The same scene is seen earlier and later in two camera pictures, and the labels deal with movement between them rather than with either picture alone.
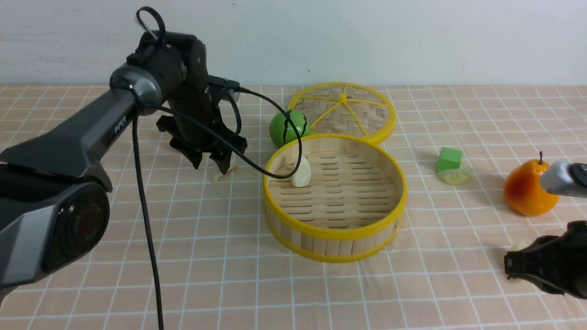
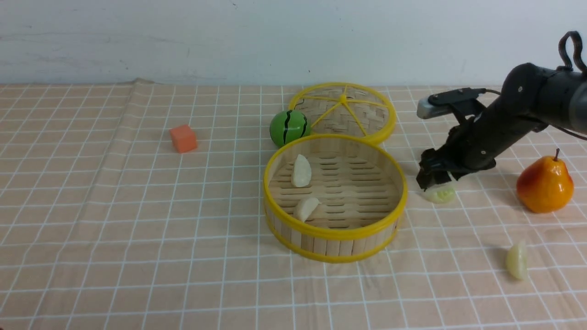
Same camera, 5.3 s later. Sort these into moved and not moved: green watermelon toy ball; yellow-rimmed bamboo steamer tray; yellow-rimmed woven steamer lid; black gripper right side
Moved: black gripper right side
Not moved: green watermelon toy ball; yellow-rimmed woven steamer lid; yellow-rimmed bamboo steamer tray
